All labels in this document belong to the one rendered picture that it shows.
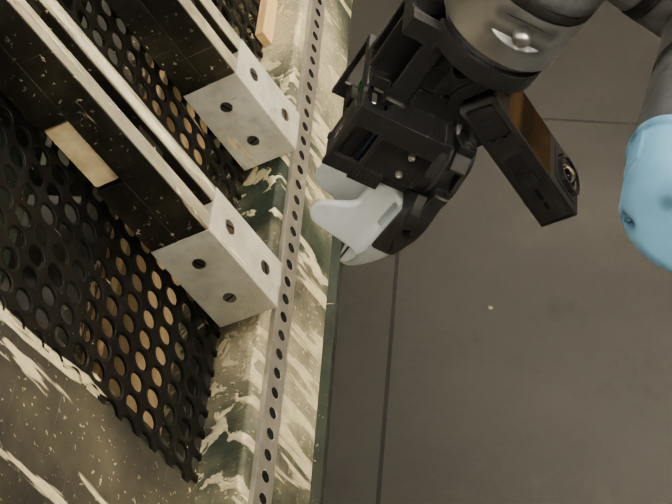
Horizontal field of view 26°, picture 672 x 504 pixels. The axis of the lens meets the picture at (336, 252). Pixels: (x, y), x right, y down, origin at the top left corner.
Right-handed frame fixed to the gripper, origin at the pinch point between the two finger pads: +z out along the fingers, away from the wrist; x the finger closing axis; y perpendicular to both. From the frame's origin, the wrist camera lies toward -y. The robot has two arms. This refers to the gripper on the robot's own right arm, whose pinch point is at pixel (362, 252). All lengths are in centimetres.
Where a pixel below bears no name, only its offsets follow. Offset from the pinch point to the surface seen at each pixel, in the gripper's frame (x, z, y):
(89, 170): -30.1, 32.2, 14.4
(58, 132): -30.0, 29.2, 18.5
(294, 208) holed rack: -49, 43, -10
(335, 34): -88, 47, -14
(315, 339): -35, 47, -17
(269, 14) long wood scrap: -83, 45, -4
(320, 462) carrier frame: -66, 105, -43
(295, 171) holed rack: -54, 43, -10
